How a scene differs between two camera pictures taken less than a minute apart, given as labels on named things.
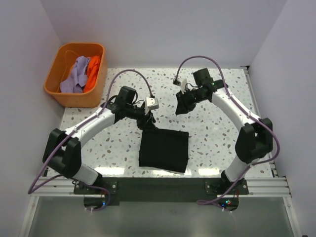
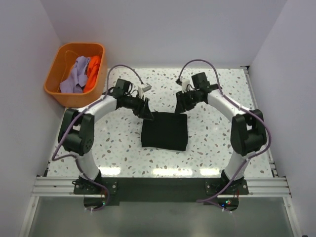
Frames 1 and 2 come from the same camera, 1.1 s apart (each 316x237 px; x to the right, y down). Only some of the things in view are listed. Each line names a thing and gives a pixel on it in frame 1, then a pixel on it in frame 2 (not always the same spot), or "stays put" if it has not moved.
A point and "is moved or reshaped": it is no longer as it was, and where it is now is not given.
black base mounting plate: x=98 y=194 stays put
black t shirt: x=164 y=149 is moved or reshaped
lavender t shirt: x=77 y=79 stays put
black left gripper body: x=138 y=114 to x=134 y=103
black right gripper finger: x=186 y=101 stays put
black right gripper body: x=198 y=98 stays put
